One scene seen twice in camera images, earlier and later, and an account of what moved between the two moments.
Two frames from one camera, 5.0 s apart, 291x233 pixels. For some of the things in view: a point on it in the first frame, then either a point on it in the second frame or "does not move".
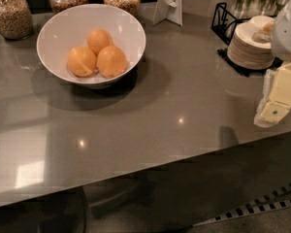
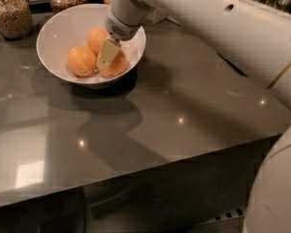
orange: [81, 61] does not move
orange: [112, 61] does not move
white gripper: [287, 33] -> [122, 30]
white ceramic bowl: [69, 27] does not move
